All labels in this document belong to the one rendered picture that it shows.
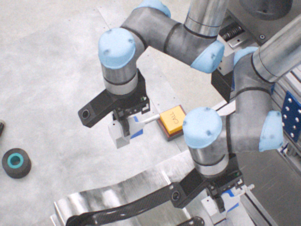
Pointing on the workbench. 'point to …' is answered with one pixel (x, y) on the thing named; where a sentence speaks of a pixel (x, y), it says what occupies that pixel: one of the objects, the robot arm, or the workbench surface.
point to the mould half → (174, 176)
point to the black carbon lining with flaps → (130, 211)
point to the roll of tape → (11, 159)
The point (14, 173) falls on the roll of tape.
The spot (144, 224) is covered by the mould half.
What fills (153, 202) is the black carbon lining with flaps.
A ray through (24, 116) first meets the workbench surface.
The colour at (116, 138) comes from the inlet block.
